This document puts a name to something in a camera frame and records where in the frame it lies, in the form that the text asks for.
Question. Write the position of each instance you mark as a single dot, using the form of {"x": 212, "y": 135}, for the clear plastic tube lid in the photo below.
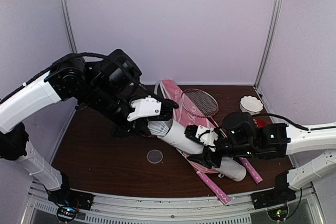
{"x": 154, "y": 156}

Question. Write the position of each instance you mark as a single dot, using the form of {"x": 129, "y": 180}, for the pink badminton racket right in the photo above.
{"x": 201, "y": 104}

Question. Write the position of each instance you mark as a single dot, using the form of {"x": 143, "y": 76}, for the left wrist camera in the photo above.
{"x": 144, "y": 107}

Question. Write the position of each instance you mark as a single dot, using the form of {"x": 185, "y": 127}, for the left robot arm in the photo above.
{"x": 109, "y": 84}

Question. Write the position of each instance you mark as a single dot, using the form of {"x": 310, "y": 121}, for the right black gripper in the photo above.
{"x": 207, "y": 159}

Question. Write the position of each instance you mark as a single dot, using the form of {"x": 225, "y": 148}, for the pink badminton racket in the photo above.
{"x": 201, "y": 104}
{"x": 203, "y": 172}

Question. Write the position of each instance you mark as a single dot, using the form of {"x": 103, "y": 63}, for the pink racket cover bag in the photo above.
{"x": 181, "y": 118}

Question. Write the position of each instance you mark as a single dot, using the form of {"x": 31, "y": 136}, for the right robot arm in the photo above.
{"x": 239, "y": 136}

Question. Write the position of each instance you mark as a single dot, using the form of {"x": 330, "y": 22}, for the white shuttlecock tube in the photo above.
{"x": 229, "y": 168}

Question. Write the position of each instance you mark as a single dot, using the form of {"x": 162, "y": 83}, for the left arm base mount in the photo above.
{"x": 65, "y": 196}

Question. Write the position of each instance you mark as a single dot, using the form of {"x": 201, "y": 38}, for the white fluted bowl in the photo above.
{"x": 251, "y": 105}

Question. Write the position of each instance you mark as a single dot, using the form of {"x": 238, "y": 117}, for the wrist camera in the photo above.
{"x": 202, "y": 135}
{"x": 144, "y": 107}

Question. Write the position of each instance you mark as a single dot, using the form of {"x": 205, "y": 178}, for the right aluminium frame post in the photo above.
{"x": 269, "y": 40}

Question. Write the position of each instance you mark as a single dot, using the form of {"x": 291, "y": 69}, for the left aluminium frame post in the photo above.
{"x": 68, "y": 26}

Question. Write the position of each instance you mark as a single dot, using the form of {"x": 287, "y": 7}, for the aluminium frame post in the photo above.
{"x": 68, "y": 26}
{"x": 269, "y": 40}

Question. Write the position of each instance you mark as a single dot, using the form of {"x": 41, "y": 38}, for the aluminium front rail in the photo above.
{"x": 122, "y": 209}

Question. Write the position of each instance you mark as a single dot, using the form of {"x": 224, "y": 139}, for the pink badminton racket left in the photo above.
{"x": 203, "y": 172}

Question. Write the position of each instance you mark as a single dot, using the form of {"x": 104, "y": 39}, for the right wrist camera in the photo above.
{"x": 202, "y": 135}

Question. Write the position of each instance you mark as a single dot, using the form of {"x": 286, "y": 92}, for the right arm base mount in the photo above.
{"x": 280, "y": 194}

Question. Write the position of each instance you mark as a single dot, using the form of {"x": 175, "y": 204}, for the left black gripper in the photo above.
{"x": 118, "y": 131}

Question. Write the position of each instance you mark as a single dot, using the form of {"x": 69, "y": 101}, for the red floral plate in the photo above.
{"x": 259, "y": 123}

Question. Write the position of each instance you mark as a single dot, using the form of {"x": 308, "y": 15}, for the white shuttlecock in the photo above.
{"x": 159, "y": 128}

